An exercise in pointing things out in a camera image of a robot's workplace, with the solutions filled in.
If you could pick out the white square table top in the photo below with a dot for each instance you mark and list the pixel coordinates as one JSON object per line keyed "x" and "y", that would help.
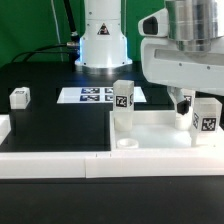
{"x": 154, "y": 132}

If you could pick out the white U-shaped obstacle fence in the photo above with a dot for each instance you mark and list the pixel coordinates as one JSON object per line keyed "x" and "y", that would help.
{"x": 105, "y": 164}

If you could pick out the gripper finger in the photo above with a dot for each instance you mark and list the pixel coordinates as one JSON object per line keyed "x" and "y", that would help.
{"x": 181, "y": 105}

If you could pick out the white marker sheet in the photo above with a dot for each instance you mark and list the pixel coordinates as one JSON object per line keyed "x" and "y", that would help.
{"x": 74, "y": 95}

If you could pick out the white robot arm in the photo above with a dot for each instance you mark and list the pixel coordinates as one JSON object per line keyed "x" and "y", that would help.
{"x": 103, "y": 47}

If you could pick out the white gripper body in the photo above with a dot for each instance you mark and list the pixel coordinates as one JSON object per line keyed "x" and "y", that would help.
{"x": 183, "y": 50}

